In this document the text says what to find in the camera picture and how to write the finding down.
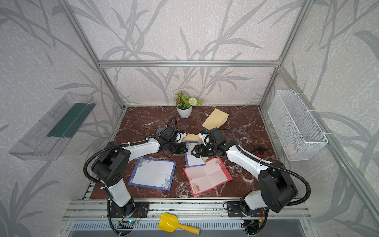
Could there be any cream yellow envelope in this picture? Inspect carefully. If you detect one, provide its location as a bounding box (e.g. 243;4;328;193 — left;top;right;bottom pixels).
202;109;229;129
181;133;199;142

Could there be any blue bordered letter paper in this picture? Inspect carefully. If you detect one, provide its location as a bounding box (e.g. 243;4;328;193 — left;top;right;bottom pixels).
185;141;205;167

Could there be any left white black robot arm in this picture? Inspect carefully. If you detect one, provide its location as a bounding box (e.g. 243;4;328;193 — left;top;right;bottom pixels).
83;125;188;208

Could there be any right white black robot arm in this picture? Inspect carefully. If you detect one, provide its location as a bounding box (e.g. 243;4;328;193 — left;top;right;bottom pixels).
191;128;311;216

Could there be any red bordered pink letter paper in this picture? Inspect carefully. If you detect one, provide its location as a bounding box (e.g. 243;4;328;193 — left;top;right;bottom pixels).
184;157;233;196

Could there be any blue floral letter paper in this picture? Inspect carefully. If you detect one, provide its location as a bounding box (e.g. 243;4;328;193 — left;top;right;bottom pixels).
128;158;177;191

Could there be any white ribbed flower pot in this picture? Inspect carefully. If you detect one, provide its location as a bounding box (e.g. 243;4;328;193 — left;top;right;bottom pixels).
176;107;193;119

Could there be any artificial flower plant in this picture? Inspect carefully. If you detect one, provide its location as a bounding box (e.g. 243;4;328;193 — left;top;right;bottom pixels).
174;91;203;110

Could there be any red black small object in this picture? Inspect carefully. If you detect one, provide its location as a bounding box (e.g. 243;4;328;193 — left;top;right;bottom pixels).
253;146;268;159

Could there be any yellow plastic scoop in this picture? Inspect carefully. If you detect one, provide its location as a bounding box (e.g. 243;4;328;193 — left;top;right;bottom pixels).
158;213;200;236

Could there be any green circuit board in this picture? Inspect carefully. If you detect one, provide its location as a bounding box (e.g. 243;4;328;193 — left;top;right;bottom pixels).
117;219;139;229

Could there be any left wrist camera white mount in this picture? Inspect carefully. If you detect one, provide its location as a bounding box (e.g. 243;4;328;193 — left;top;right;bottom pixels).
175;130;187;143

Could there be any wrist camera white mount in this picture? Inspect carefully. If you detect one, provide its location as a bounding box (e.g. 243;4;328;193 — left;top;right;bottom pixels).
198;131;209;146
175;130;187;143

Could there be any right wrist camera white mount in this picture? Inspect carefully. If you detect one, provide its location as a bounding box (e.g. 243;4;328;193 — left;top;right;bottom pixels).
198;131;209;146

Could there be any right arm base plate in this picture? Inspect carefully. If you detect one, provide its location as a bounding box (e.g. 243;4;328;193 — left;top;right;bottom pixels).
223;201;265;219

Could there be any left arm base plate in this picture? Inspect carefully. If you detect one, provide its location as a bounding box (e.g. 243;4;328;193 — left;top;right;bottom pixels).
108;201;150;218

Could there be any white wire mesh basket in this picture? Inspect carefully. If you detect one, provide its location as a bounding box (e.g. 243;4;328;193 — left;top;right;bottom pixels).
268;89;328;162

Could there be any clear acrylic wall shelf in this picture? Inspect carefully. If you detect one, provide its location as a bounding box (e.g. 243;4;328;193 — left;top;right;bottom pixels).
9;92;96;161

